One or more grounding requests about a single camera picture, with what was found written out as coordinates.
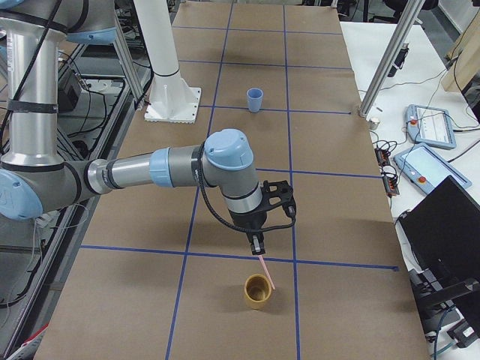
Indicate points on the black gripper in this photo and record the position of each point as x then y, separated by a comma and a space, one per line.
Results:
250, 223

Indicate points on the yellow wooden cup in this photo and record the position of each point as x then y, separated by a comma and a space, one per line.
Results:
257, 291

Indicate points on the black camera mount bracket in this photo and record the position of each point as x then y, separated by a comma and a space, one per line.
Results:
277, 194

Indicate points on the aluminium frame post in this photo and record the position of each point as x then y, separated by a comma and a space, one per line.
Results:
400, 33

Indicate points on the black laptop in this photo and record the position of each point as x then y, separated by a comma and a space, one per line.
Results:
443, 232

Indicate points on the pink chopstick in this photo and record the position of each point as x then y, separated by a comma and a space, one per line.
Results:
267, 273

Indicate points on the near blue teach pendant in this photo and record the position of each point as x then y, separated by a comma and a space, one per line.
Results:
426, 169

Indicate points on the far blue teach pendant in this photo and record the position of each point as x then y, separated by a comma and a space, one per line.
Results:
430, 125

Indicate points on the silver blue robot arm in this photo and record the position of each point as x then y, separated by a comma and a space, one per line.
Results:
35, 179

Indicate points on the small metal cylinder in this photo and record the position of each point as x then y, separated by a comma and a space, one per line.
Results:
373, 123

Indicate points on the blue plastic cup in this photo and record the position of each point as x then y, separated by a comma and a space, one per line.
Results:
254, 99

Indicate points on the white camera stand post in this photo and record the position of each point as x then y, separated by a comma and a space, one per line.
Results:
171, 99

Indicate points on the brown paper table mat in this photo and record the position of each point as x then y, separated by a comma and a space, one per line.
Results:
157, 277

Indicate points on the blue teach pendant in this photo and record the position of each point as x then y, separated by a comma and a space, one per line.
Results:
430, 125
426, 169

